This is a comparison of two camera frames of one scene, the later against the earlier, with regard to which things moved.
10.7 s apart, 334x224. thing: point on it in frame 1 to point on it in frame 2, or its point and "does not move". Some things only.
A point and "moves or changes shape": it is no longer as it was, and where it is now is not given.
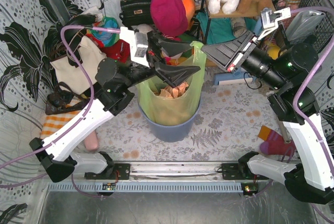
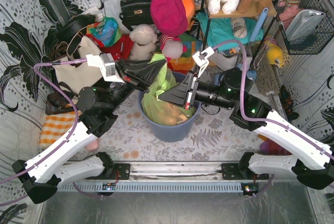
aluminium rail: (175, 171) does not move
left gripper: (151, 55) to (123, 71)
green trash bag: (179, 111) moves or changes shape
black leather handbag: (136, 11) does not move
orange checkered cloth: (53, 122) does not move
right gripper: (241, 54) to (192, 91)
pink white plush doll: (167, 57) does not move
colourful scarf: (104, 38) does not move
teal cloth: (221, 29) does not move
